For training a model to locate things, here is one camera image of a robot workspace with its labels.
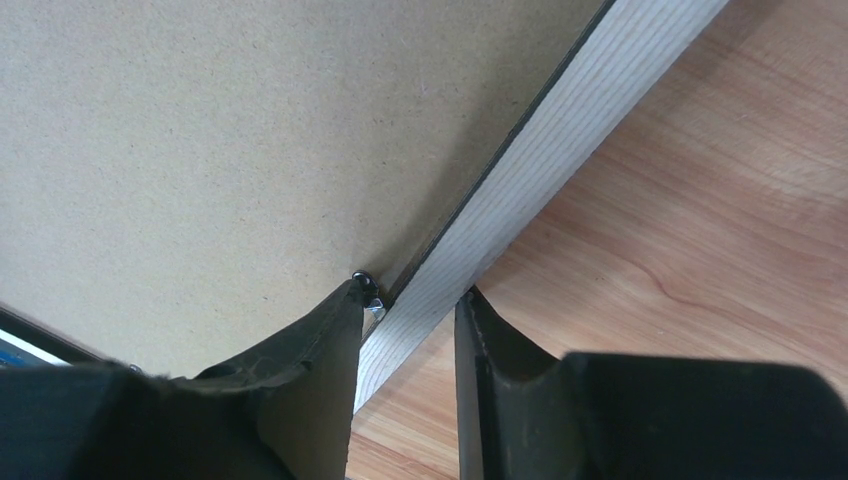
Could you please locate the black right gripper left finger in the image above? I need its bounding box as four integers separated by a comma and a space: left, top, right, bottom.
1, 279, 365, 479

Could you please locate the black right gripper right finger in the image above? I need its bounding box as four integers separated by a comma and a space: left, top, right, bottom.
454, 289, 847, 479

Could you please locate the light wooden picture frame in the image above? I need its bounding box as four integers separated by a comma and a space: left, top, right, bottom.
0, 0, 730, 415

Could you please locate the brown cardboard backing board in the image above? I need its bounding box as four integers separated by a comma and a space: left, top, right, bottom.
0, 0, 607, 380

